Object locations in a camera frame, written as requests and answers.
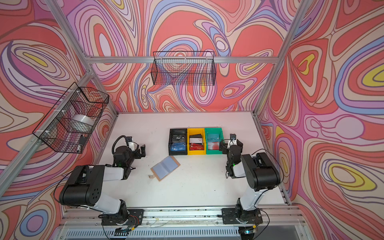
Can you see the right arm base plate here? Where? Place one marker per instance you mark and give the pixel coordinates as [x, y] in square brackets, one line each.
[232, 216]

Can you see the left wire basket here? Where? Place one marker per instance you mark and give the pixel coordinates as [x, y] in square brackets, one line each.
[61, 133]

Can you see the blue VIP credit card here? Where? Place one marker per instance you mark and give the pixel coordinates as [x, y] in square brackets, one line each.
[178, 147]

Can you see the back wire basket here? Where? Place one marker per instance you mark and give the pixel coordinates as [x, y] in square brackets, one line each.
[184, 68]

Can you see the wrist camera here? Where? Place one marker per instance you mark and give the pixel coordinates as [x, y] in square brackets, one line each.
[128, 140]
[233, 137]

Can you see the black plastic bin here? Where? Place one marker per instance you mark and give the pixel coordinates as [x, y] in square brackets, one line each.
[177, 136]

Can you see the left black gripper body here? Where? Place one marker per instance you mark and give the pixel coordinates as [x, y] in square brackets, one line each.
[135, 155]

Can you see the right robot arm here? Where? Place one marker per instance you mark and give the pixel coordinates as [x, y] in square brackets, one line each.
[261, 175]

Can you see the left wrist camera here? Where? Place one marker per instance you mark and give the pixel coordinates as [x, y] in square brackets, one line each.
[128, 140]

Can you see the tan leather card holder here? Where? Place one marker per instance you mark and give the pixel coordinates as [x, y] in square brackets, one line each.
[163, 168]

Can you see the yellow plastic bin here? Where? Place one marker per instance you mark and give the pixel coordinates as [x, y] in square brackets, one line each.
[196, 135]

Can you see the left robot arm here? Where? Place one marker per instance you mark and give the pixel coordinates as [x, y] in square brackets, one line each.
[84, 187]

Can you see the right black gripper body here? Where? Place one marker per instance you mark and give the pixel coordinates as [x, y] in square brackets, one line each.
[224, 146]

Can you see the small black box in basket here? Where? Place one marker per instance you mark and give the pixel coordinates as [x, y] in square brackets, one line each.
[82, 140]

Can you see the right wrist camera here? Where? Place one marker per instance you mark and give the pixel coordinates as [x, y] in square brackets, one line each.
[233, 137]

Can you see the red credit card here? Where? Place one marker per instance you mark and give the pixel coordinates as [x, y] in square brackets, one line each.
[196, 147]

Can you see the white red circle card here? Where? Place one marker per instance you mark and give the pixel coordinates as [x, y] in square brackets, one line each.
[213, 146]

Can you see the teal VIP credit card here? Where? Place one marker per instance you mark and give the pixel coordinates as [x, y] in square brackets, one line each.
[213, 137]

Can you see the aluminium front rail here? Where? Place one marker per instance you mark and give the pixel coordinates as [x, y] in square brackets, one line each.
[188, 223]

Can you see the wire basket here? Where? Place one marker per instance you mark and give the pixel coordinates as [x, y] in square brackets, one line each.
[184, 68]
[61, 133]

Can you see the green plastic bin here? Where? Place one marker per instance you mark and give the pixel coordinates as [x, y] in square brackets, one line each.
[214, 130]

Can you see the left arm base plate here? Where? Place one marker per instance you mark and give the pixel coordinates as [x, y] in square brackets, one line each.
[132, 218]

